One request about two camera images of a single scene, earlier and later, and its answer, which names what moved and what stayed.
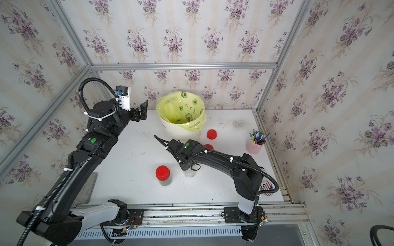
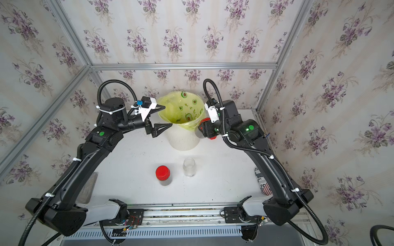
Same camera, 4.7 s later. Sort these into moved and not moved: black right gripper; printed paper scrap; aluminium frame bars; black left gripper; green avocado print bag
Moved: black right gripper; black left gripper
Not moved: green avocado print bag; aluminium frame bars; printed paper scrap
